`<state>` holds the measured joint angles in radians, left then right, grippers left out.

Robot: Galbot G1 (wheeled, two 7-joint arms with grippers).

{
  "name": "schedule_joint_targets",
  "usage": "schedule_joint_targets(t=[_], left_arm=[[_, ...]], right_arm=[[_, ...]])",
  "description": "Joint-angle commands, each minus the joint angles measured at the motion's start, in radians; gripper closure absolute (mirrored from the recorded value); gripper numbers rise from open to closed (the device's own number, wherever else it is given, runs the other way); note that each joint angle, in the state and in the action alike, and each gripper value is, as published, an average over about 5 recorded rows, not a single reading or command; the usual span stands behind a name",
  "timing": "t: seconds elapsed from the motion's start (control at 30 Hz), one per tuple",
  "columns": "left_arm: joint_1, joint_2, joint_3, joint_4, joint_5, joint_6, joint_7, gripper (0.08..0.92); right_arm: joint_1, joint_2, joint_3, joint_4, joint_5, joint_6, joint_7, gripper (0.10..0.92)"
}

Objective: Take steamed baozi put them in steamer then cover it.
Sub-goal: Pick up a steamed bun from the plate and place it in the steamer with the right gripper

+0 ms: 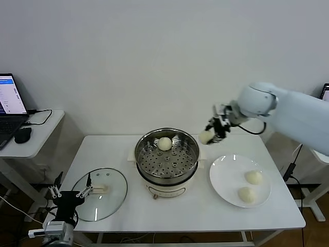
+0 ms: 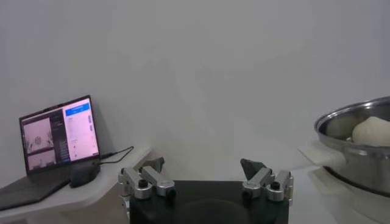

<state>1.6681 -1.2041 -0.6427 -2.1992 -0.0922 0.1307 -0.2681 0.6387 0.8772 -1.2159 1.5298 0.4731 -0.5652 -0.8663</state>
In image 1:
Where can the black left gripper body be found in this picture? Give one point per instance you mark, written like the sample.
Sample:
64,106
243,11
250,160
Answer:
68,199

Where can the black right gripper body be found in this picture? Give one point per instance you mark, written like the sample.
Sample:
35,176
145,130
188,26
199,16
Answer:
223,123

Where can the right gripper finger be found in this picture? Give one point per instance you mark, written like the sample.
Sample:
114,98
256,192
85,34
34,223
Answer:
210,124
220,136

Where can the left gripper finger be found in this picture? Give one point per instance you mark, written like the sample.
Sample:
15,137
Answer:
85,192
55,191

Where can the white steamed baozi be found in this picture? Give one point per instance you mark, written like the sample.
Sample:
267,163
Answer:
205,137
164,144
254,178
247,195

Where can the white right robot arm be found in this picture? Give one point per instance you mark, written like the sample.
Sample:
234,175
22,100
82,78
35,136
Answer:
295,115

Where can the stainless steel steamer basket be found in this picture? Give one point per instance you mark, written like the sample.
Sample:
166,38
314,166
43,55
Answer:
167,168

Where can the round white plate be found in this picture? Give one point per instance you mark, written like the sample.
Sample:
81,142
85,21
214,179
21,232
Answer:
226,180

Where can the white side desk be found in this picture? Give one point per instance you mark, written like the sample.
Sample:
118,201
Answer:
46,139
317,211

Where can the black computer mouse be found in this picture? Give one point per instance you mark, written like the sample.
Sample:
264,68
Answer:
23,135

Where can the white electric cooker pot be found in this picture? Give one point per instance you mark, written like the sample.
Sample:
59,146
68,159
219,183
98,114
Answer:
167,190

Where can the black laptop with white screen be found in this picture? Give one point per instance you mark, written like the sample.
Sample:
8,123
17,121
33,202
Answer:
10,95

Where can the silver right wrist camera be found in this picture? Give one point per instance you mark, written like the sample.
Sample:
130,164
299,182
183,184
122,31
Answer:
219,109

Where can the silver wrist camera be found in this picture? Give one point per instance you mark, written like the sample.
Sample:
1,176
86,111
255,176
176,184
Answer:
55,229
219,109

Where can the white wall socket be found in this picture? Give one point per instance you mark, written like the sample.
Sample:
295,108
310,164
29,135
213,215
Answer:
44,169

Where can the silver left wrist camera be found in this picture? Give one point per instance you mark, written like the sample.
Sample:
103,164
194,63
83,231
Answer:
55,229

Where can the dark laptop with camera views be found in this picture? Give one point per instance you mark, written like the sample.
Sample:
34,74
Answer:
326,92

